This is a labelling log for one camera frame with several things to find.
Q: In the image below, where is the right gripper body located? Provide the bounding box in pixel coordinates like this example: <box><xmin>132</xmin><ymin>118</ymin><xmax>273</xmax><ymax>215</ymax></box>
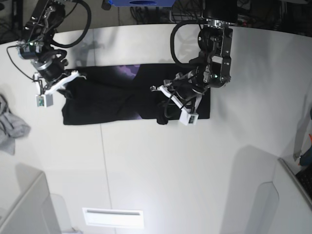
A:
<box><xmin>31</xmin><ymin>57</ymin><xmax>86</xmax><ymax>95</ymax></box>

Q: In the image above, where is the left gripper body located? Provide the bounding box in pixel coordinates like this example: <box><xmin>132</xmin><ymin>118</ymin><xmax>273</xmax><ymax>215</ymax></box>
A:
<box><xmin>150</xmin><ymin>72</ymin><xmax>211</xmax><ymax>110</ymax></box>

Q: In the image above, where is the black T-shirt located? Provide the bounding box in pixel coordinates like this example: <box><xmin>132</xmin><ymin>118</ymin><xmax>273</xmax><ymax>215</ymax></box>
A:
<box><xmin>60</xmin><ymin>62</ymin><xmax>211</xmax><ymax>127</ymax></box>

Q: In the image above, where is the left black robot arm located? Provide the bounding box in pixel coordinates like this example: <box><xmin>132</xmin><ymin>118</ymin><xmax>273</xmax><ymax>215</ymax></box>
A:
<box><xmin>150</xmin><ymin>0</ymin><xmax>238</xmax><ymax>125</ymax></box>

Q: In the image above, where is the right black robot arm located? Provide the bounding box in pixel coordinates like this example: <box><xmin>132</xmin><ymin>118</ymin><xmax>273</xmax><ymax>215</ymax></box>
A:
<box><xmin>14</xmin><ymin>0</ymin><xmax>92</xmax><ymax>106</ymax></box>

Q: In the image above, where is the grey crumpled cloth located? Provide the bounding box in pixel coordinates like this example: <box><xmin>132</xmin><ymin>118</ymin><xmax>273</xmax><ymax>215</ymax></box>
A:
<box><xmin>0</xmin><ymin>94</ymin><xmax>31</xmax><ymax>156</ymax></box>

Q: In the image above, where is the black power strip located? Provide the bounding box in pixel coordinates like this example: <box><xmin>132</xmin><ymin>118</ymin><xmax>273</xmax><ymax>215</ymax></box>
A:
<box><xmin>237</xmin><ymin>15</ymin><xmax>249</xmax><ymax>27</ymax></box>

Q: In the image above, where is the blue plastic bin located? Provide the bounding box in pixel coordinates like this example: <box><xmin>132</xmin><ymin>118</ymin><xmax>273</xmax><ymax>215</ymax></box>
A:
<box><xmin>108</xmin><ymin>0</ymin><xmax>175</xmax><ymax>7</ymax></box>

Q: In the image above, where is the teal orange object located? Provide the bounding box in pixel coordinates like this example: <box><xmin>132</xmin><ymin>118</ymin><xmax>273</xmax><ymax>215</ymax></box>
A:
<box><xmin>299</xmin><ymin>146</ymin><xmax>312</xmax><ymax>166</ymax></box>

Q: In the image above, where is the black keyboard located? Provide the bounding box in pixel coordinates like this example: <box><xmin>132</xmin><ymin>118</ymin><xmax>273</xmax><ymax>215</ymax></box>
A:
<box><xmin>296</xmin><ymin>168</ymin><xmax>312</xmax><ymax>198</ymax></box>

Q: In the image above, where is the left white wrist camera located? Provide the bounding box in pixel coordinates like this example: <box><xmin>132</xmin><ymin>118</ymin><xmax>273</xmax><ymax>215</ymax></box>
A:
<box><xmin>179</xmin><ymin>111</ymin><xmax>199</xmax><ymax>126</ymax></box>

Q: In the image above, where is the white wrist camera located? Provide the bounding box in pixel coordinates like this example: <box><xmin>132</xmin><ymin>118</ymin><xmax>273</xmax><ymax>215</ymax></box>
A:
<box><xmin>179</xmin><ymin>111</ymin><xmax>199</xmax><ymax>126</ymax></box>
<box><xmin>36</xmin><ymin>95</ymin><xmax>53</xmax><ymax>108</ymax></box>

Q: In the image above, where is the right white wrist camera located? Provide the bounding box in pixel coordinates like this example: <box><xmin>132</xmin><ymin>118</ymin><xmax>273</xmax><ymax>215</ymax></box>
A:
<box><xmin>36</xmin><ymin>95</ymin><xmax>53</xmax><ymax>108</ymax></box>

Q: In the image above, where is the white cable slot cover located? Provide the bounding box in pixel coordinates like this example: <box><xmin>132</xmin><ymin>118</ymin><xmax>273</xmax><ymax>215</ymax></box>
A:
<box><xmin>82</xmin><ymin>208</ymin><xmax>144</xmax><ymax>229</ymax></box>

